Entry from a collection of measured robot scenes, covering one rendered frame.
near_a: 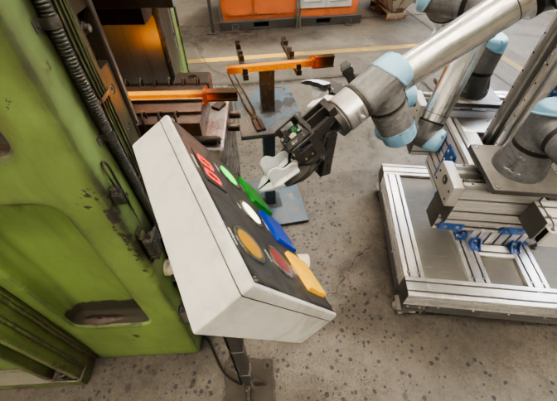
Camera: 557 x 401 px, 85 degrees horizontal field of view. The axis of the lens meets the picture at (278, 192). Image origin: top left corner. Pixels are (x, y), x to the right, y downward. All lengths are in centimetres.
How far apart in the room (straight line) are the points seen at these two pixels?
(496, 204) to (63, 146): 120
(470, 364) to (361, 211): 91
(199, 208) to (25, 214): 61
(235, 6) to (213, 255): 431
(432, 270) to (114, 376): 146
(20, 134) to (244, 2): 406
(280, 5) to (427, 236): 363
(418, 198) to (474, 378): 86
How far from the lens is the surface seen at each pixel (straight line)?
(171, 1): 79
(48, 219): 93
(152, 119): 97
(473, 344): 178
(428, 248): 167
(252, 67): 127
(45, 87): 60
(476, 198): 119
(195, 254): 36
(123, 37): 125
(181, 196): 42
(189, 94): 100
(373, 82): 61
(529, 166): 116
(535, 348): 192
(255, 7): 457
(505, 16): 82
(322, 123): 58
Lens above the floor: 148
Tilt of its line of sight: 47 degrees down
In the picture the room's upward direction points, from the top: straight up
